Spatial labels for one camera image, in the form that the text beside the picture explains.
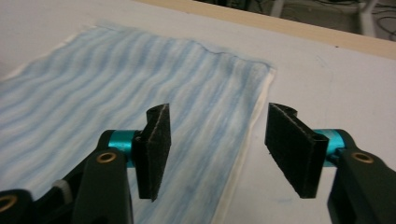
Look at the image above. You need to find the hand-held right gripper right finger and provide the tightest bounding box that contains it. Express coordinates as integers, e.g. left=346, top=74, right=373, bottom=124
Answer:
left=264, top=102, right=331, bottom=200

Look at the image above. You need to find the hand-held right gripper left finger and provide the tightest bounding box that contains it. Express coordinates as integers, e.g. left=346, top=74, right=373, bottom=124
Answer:
left=132, top=103, right=173, bottom=203

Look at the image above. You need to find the blue striped towel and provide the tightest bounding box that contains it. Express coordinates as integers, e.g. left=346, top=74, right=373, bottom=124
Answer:
left=0, top=22, right=276, bottom=224

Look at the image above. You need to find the white foam mat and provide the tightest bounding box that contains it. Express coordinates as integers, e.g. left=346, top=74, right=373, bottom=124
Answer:
left=0, top=0, right=396, bottom=224

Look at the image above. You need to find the light desk with white legs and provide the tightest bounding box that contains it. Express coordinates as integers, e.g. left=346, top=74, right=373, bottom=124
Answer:
left=269, top=0, right=379, bottom=37

